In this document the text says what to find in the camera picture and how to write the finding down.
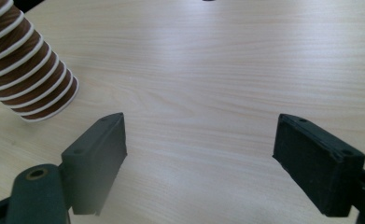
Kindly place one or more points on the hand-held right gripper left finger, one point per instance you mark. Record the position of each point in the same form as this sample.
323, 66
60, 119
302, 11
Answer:
93, 161

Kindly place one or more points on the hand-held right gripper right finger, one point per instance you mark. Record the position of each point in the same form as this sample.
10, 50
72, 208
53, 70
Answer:
317, 165

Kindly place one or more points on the stack of brown paper cups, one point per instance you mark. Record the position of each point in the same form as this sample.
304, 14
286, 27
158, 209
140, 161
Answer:
21, 62

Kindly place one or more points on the black table grommet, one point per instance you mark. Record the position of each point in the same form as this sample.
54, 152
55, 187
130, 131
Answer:
208, 0

